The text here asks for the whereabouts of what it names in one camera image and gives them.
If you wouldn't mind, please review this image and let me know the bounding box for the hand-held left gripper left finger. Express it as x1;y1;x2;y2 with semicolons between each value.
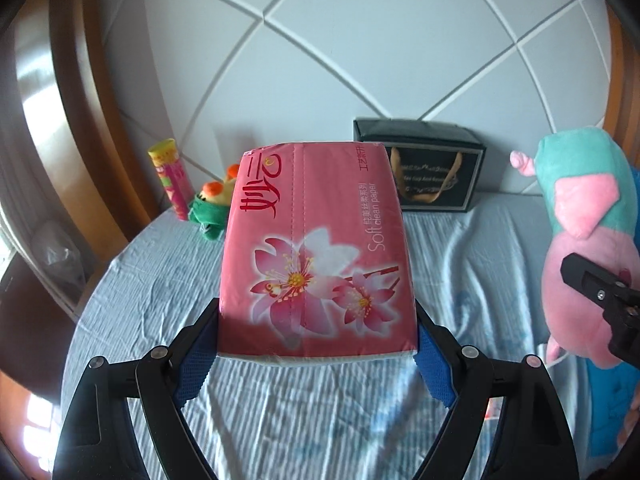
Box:
52;297;221;480

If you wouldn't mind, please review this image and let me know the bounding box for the black gift box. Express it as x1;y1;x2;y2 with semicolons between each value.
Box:
352;117;487;214

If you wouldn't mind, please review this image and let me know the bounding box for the green yellow frog plush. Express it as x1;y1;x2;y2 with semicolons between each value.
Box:
187;162;239;241

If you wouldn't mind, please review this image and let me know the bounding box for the blue striped tablecloth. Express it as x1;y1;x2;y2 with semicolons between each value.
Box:
62;191;640;480

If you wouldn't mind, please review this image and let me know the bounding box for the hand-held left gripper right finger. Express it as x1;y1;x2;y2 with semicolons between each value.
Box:
412;305;577;480

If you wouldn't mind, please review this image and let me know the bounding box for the curved wooden wall frame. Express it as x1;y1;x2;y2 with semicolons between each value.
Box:
15;0;166;321

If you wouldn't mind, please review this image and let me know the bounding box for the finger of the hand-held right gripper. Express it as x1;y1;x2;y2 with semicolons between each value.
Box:
560;253;640;311

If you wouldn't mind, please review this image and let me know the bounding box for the pink teal pig plush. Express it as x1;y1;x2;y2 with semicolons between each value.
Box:
510;126;640;372

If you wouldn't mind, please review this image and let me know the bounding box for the pink yellow tube can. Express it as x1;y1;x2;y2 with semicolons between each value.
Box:
147;138;195;222

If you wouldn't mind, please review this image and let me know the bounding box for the pink floral tissue pack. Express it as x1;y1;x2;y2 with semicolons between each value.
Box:
216;141;420;365

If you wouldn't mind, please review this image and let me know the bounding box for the blue plastic crate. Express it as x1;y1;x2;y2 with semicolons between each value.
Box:
585;359;640;461

